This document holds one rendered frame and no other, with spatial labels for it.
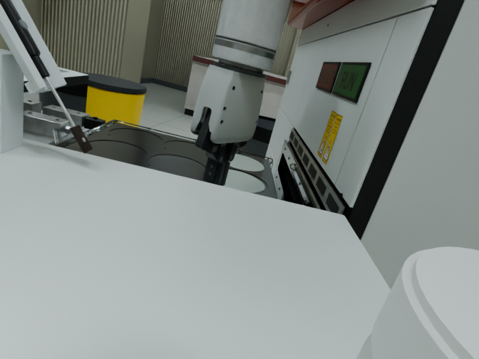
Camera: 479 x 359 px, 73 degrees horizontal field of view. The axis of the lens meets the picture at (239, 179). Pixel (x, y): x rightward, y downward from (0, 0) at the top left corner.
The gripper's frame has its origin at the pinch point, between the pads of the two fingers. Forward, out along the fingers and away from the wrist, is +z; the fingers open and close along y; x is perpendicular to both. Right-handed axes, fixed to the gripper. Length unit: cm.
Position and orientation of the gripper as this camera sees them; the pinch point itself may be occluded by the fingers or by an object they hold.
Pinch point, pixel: (216, 171)
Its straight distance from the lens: 50.0
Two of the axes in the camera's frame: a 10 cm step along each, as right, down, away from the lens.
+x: 7.7, 3.9, -5.0
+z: -2.4, 9.1, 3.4
